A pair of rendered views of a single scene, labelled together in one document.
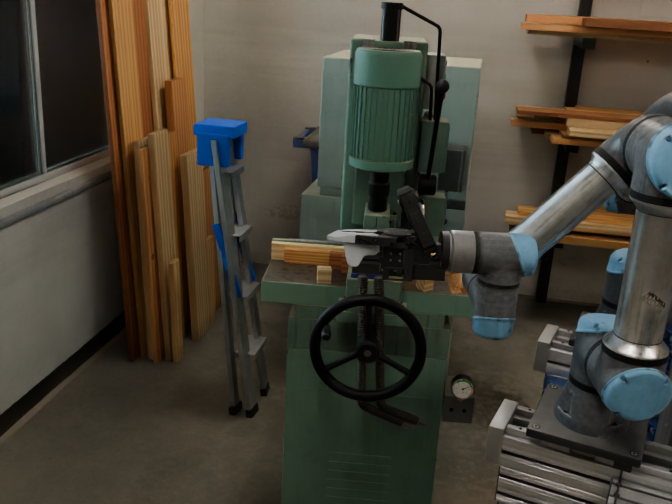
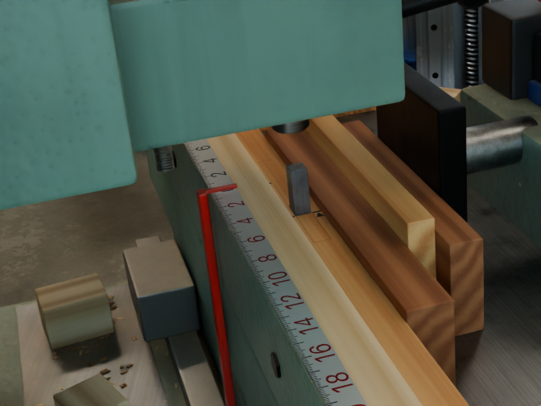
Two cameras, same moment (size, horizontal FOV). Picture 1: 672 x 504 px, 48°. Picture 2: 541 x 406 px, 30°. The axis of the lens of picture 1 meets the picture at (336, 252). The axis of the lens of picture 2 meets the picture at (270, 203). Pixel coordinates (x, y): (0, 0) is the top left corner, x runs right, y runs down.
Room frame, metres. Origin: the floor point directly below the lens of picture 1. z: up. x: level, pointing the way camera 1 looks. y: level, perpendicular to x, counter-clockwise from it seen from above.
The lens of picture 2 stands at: (2.17, 0.35, 1.17)
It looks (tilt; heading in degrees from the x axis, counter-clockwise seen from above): 26 degrees down; 255
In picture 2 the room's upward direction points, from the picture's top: 6 degrees counter-clockwise
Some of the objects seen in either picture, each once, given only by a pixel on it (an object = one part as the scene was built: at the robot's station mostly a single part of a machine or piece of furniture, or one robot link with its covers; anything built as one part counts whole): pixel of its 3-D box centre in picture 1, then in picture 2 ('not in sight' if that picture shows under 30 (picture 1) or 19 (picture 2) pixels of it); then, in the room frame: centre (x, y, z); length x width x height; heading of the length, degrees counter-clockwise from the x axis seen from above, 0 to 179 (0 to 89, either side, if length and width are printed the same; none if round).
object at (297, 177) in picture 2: not in sight; (300, 210); (2.03, -0.10, 0.94); 0.01 x 0.01 x 0.05; 87
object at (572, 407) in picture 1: (594, 397); not in sight; (1.40, -0.56, 0.87); 0.15 x 0.15 x 0.10
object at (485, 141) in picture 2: not in sight; (470, 150); (1.93, -0.11, 0.95); 0.09 x 0.07 x 0.09; 87
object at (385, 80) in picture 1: (384, 109); not in sight; (2.03, -0.11, 1.35); 0.18 x 0.18 x 0.31
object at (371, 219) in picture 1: (377, 223); (242, 51); (2.05, -0.11, 1.03); 0.14 x 0.07 x 0.09; 177
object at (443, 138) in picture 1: (433, 144); not in sight; (2.23, -0.27, 1.23); 0.09 x 0.08 x 0.15; 177
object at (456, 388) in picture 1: (461, 389); not in sight; (1.80, -0.36, 0.65); 0.06 x 0.04 x 0.08; 87
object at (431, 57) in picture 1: (432, 80); not in sight; (2.34, -0.26, 1.40); 0.10 x 0.06 x 0.16; 177
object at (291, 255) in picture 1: (393, 262); (273, 199); (2.02, -0.16, 0.92); 0.62 x 0.02 x 0.04; 87
